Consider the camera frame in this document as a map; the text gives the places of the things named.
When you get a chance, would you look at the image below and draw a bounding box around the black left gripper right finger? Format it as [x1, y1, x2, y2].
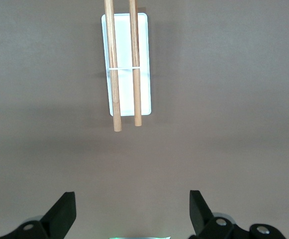
[189, 190, 287, 239]

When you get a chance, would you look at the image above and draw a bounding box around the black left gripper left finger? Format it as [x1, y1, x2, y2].
[0, 191, 77, 239]

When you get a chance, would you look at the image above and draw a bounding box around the white rack with wooden rods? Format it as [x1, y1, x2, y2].
[101, 0, 152, 132]

